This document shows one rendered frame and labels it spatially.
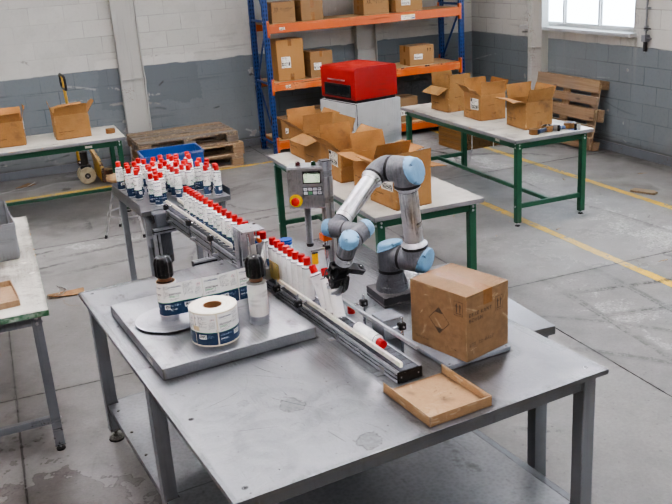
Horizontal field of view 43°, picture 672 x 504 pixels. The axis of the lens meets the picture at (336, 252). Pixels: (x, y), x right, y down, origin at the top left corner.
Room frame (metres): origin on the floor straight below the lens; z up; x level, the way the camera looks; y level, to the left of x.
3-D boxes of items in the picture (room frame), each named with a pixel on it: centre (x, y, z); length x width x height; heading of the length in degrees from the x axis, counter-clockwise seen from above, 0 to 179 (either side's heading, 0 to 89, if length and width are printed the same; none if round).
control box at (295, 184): (3.73, 0.11, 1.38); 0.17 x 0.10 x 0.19; 82
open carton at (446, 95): (8.81, -1.29, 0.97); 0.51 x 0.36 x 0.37; 114
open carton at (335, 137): (6.26, -0.12, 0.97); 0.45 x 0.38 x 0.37; 114
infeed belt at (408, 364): (3.60, 0.13, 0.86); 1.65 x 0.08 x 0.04; 27
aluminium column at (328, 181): (3.70, 0.02, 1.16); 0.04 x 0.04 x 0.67; 27
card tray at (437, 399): (2.71, -0.32, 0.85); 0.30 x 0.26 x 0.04; 27
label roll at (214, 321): (3.27, 0.52, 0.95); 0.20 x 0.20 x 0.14
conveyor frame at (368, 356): (3.60, 0.13, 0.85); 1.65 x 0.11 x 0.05; 27
